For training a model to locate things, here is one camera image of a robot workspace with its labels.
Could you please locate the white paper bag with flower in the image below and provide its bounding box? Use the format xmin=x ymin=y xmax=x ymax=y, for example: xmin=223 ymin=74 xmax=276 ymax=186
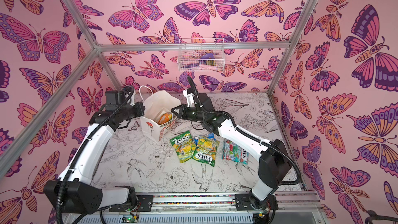
xmin=139 ymin=86 xmax=181 ymax=141

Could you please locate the orange Fox's candy bag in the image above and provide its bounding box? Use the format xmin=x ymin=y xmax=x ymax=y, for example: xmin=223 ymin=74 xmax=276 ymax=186
xmin=158 ymin=113 xmax=173 ymax=125

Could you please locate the teal Fox's fruits bag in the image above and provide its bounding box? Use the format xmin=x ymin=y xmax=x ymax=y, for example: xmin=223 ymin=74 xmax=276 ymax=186
xmin=223 ymin=139 xmax=248 ymax=164

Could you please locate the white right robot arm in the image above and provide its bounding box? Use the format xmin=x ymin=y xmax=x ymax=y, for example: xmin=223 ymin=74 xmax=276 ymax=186
xmin=172 ymin=93 xmax=295 ymax=204

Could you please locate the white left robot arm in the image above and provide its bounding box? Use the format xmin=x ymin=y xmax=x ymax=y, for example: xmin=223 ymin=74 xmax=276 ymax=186
xmin=44 ymin=102 xmax=145 ymax=223

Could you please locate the green Fox's spring tea bag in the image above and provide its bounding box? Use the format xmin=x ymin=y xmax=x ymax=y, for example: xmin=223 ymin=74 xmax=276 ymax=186
xmin=170 ymin=131 xmax=197 ymax=163

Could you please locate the blue snack packet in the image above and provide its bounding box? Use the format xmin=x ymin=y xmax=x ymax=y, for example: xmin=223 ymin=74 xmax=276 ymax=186
xmin=194 ymin=133 xmax=215 ymax=145

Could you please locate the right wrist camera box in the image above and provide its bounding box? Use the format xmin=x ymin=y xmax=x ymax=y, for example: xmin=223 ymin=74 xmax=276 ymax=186
xmin=183 ymin=88 xmax=195 ymax=107

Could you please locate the white wire basket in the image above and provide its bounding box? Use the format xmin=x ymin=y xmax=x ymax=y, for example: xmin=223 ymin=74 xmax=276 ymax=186
xmin=176 ymin=36 xmax=226 ymax=72

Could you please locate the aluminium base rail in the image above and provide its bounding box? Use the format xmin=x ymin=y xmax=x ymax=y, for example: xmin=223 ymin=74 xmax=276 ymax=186
xmin=80 ymin=192 xmax=328 ymax=224

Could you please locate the black corrugated cable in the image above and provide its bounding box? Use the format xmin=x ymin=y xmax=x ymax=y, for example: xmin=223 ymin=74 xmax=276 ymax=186
xmin=186 ymin=75 xmax=302 ymax=186

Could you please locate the aluminium frame post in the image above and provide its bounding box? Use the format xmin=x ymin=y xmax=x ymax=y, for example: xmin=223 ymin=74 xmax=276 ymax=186
xmin=267 ymin=0 xmax=319 ymax=96

